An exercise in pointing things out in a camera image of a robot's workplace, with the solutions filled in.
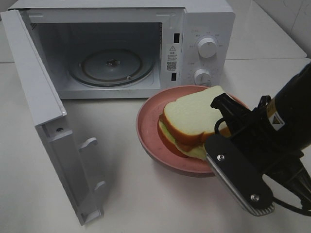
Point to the white upper microwave knob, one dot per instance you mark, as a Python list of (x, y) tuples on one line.
[(207, 46)]

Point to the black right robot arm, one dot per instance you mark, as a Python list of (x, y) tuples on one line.
[(293, 99)]

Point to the pink round plate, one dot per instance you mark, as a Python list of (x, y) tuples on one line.
[(147, 130)]

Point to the white microwave oven body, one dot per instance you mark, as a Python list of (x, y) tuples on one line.
[(147, 30)]

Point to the white bread sandwich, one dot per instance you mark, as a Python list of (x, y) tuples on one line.
[(187, 122)]

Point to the white microwave knob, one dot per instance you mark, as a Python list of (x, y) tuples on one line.
[(207, 46), (202, 77)]

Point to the white glass microwave door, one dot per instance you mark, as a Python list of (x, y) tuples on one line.
[(50, 117)]

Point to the white microwave warning label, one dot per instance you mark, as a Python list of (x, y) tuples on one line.
[(172, 57)]

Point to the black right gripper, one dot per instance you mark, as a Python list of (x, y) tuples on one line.
[(272, 144)]

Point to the white lower microwave knob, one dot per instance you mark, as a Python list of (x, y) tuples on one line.
[(202, 77)]

